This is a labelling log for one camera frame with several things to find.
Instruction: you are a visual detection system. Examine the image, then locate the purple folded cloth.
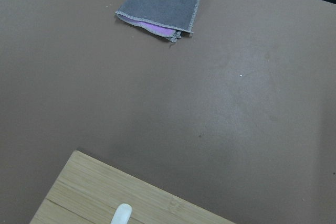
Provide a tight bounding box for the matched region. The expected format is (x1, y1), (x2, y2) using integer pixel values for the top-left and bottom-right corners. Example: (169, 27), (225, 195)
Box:
(117, 15), (182, 42)

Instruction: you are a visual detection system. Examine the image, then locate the white ceramic spoon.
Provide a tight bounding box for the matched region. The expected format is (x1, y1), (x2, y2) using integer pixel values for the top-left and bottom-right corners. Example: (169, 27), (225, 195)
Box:
(110, 203), (132, 224)

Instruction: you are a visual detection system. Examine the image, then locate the grey folded cloth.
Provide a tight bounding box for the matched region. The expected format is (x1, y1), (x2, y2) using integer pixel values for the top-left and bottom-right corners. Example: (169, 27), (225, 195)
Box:
(116, 0), (200, 34)

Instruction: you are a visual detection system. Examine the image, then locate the bamboo cutting board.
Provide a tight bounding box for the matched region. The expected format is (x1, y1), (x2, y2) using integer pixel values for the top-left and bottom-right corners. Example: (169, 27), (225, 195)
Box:
(31, 151), (230, 223)

